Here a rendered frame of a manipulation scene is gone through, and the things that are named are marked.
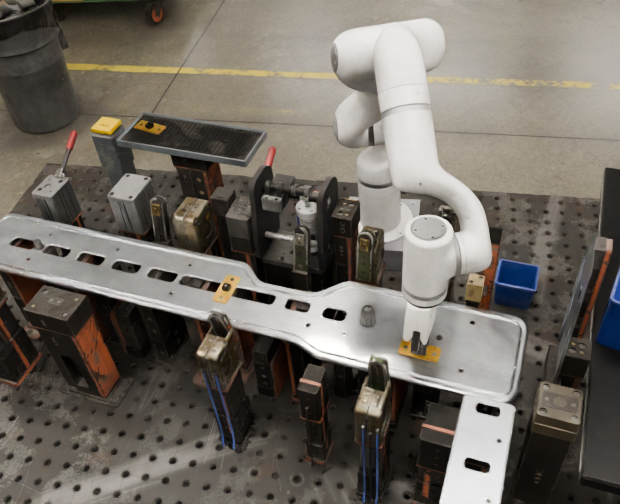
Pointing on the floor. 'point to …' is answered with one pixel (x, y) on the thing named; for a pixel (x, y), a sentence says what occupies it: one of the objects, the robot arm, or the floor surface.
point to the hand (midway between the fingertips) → (420, 342)
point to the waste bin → (26, 61)
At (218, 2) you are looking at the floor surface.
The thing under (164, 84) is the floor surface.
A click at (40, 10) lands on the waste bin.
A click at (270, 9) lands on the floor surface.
